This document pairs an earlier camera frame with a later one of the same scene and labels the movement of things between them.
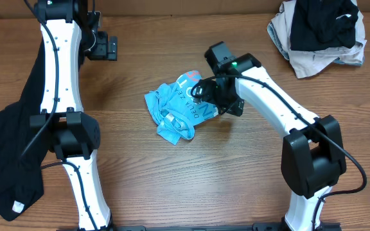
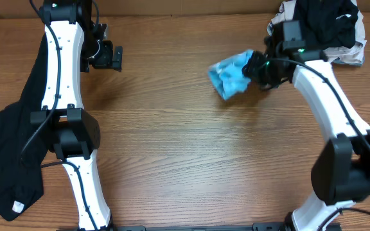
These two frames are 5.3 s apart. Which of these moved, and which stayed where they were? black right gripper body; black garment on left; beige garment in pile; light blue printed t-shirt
Moved: black right gripper body; light blue printed t-shirt
Stayed: black garment on left; beige garment in pile
